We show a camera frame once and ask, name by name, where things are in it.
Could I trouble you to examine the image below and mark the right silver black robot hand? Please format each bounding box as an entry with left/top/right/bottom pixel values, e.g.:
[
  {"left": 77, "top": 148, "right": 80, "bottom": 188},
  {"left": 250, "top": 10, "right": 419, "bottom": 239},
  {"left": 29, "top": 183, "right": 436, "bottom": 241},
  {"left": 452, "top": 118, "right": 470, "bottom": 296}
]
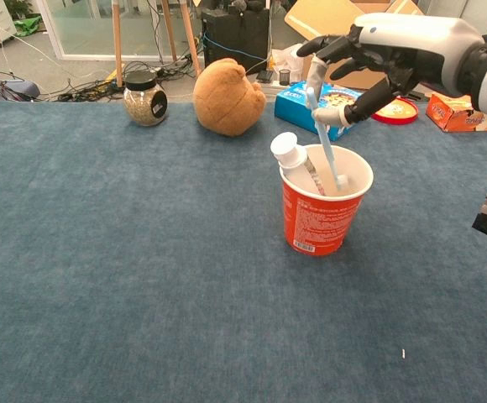
[{"left": 296, "top": 12, "right": 482, "bottom": 128}]

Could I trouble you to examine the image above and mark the light blue toothbrush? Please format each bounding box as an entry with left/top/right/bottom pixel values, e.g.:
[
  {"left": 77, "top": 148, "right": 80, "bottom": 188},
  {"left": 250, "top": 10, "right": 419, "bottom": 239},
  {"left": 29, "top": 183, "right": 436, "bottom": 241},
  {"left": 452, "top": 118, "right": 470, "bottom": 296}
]
[{"left": 306, "top": 86, "right": 349, "bottom": 193}]

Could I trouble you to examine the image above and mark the white toothpaste tube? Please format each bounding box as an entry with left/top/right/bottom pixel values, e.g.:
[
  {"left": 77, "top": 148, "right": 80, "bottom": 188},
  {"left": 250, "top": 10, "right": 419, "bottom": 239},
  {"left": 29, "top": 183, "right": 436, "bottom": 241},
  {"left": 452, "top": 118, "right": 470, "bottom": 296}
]
[{"left": 270, "top": 131, "right": 327, "bottom": 197}]

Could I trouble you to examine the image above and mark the red round lid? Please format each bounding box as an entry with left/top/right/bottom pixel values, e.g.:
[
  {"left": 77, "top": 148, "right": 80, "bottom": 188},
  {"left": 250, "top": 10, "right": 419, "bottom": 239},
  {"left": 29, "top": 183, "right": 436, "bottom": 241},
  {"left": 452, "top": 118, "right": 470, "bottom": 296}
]
[{"left": 371, "top": 95, "right": 420, "bottom": 126}]

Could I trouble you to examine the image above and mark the orange snack carton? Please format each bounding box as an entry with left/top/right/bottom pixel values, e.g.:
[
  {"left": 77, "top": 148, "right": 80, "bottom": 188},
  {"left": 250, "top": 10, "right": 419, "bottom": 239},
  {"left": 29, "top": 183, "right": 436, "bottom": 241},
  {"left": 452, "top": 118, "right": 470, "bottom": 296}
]
[{"left": 425, "top": 92, "right": 487, "bottom": 133}]

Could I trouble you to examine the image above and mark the large open cardboard box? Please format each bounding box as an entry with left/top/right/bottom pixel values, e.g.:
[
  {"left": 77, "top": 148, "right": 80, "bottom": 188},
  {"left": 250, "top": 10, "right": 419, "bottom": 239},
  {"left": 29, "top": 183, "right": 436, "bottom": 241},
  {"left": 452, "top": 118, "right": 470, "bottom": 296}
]
[{"left": 284, "top": 0, "right": 425, "bottom": 93}]

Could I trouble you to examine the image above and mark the white plastic bag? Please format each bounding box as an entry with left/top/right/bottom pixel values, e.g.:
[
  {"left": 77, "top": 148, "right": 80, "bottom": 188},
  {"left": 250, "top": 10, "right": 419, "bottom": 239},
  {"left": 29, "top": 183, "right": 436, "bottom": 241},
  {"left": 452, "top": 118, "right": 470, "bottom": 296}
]
[{"left": 270, "top": 41, "right": 312, "bottom": 83}]

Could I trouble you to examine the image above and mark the blue cookie box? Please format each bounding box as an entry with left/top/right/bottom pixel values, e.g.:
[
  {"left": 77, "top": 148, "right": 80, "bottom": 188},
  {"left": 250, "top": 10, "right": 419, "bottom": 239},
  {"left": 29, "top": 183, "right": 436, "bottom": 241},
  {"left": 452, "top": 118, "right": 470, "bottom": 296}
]
[{"left": 274, "top": 76, "right": 371, "bottom": 142}]

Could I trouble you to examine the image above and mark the black computer tower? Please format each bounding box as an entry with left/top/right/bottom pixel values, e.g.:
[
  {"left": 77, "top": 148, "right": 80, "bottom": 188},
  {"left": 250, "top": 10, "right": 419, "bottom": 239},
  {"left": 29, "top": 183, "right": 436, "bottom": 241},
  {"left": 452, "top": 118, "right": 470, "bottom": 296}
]
[{"left": 201, "top": 7, "right": 271, "bottom": 76}]

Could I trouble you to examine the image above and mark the brown plush toy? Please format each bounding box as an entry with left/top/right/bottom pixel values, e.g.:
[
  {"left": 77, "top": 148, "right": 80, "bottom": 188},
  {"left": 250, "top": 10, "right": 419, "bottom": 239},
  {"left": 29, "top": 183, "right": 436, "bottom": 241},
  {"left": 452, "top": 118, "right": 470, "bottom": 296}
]
[{"left": 192, "top": 57, "right": 268, "bottom": 138}]

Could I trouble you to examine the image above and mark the red paper cup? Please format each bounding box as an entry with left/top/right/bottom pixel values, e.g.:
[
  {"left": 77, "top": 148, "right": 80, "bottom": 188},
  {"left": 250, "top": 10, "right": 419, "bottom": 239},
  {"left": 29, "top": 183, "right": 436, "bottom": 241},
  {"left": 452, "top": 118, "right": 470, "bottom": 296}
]
[{"left": 279, "top": 143, "right": 374, "bottom": 257}]

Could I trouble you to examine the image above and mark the wooden easel leg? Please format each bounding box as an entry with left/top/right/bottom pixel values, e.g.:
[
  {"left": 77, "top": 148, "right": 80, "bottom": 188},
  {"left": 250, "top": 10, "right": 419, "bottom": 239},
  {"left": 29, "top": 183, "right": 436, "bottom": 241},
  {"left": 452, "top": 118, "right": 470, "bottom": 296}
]
[
  {"left": 111, "top": 0, "right": 125, "bottom": 88},
  {"left": 160, "top": 0, "right": 179, "bottom": 63},
  {"left": 179, "top": 0, "right": 203, "bottom": 78}
]

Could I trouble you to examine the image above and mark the glass jar with black lid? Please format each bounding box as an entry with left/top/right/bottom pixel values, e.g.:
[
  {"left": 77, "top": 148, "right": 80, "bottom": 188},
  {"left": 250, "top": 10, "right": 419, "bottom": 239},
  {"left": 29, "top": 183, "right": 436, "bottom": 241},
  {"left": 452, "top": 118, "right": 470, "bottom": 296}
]
[{"left": 123, "top": 70, "right": 169, "bottom": 128}]

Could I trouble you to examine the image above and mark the green bag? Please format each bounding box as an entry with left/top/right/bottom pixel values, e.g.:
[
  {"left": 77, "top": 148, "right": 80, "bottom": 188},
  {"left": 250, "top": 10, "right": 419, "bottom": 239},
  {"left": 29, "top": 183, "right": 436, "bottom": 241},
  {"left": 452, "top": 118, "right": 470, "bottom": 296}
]
[{"left": 13, "top": 15, "right": 43, "bottom": 38}]

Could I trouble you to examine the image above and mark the dark blue rounded base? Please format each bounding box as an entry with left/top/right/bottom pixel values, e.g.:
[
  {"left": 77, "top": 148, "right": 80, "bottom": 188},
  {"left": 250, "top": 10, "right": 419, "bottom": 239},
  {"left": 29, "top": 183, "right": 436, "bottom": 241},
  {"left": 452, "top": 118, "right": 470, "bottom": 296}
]
[{"left": 0, "top": 35, "right": 41, "bottom": 102}]

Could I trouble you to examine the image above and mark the blue network cable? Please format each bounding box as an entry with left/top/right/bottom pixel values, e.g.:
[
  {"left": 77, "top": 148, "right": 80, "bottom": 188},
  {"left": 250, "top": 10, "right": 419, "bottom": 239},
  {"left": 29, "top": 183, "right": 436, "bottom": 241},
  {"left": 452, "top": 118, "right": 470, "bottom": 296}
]
[{"left": 202, "top": 33, "right": 270, "bottom": 64}]

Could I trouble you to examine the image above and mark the black floor cable bundle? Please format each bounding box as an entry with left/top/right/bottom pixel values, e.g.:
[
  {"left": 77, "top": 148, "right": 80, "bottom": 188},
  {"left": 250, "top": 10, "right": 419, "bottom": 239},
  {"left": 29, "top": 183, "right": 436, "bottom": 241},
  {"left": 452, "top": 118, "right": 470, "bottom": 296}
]
[{"left": 50, "top": 60, "right": 198, "bottom": 102}]

